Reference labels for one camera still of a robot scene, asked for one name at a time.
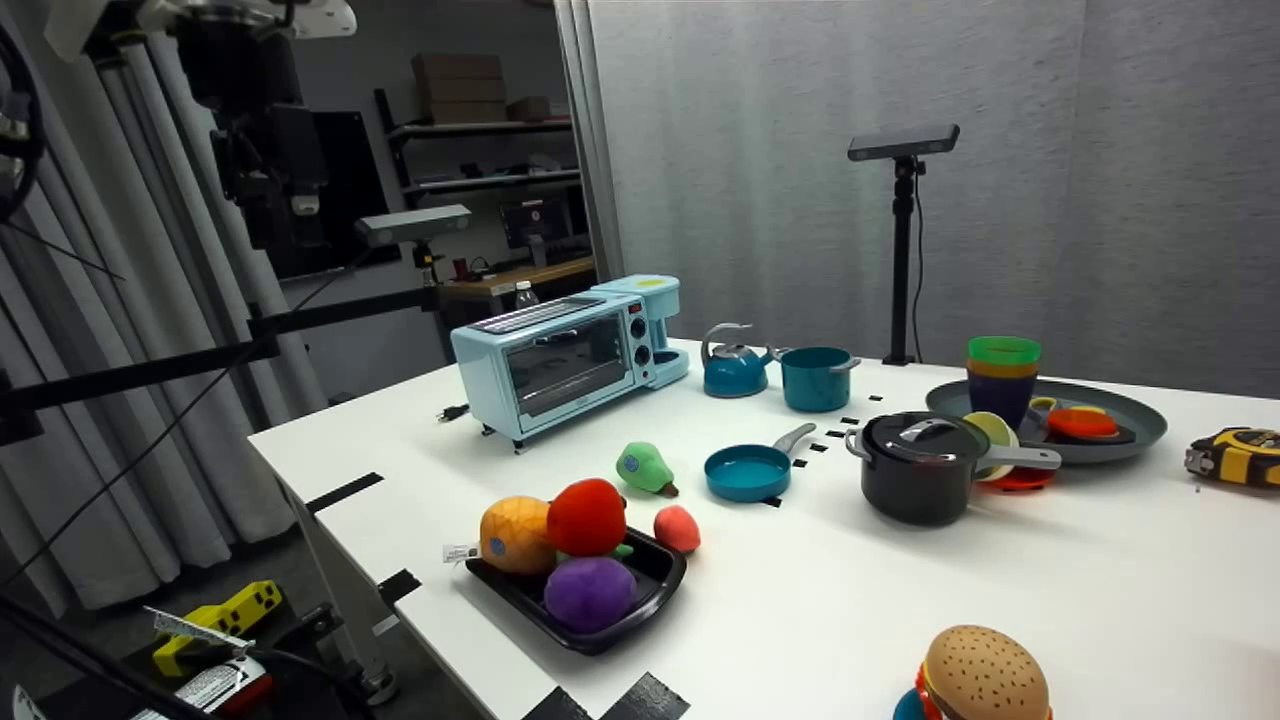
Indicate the black pot lid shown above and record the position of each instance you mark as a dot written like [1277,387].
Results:
[926,438]

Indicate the blue toy frying pan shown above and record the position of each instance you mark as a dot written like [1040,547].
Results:
[755,473]

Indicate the teal toy pot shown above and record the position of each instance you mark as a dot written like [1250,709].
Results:
[817,378]

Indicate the black toy pot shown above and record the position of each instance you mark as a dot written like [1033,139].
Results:
[914,492]

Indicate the teal toy kettle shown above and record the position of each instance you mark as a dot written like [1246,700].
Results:
[734,368]

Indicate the green plush pear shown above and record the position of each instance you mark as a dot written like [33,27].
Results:
[647,471]

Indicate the light blue toy toaster oven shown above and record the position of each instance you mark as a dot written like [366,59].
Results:
[552,363]

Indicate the red plush apple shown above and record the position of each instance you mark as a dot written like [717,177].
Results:
[586,519]

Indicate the small red plush fruit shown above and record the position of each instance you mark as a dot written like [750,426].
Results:
[677,530]

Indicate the black rectangular tray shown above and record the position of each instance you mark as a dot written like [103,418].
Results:
[652,566]

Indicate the purple plush fruit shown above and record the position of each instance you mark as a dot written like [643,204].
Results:
[588,594]

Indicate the stacked colourful cups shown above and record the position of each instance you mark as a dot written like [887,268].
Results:
[1003,373]

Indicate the yellow green toy ladle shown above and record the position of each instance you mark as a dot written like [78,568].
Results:
[1006,450]

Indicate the dark grey plate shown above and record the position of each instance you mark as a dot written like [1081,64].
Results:
[1137,421]

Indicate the orange toy food on plate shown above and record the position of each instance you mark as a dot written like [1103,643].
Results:
[1081,426]

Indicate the toy hamburger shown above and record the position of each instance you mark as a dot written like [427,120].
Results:
[976,672]

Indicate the yellow black tool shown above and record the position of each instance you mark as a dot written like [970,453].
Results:
[189,636]

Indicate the yellow black tape measure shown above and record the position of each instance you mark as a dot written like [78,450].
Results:
[1246,456]

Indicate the grey camera on stand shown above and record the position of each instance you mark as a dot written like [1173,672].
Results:
[415,224]

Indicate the camera on black stand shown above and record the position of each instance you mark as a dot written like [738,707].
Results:
[909,160]

